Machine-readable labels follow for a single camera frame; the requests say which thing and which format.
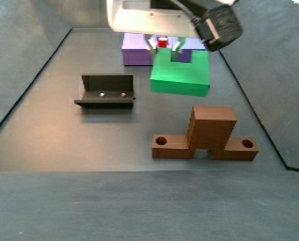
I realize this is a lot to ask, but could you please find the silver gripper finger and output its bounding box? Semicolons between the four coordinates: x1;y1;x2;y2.
172;37;186;53
144;34;158;57

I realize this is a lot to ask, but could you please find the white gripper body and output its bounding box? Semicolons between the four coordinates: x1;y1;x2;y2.
107;0;198;38

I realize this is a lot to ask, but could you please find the green U-shaped block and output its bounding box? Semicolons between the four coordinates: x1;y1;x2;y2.
150;48;210;97

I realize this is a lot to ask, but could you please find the purple board with cross slot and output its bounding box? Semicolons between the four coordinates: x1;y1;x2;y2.
122;33;204;66

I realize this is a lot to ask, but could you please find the dark grey angle fixture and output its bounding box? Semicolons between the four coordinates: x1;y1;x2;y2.
75;74;135;107

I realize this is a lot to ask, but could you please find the red peg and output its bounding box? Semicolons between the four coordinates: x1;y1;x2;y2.
158;37;168;48

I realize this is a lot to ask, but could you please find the brown T-shaped block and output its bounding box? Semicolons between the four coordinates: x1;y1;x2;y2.
152;105;259;161

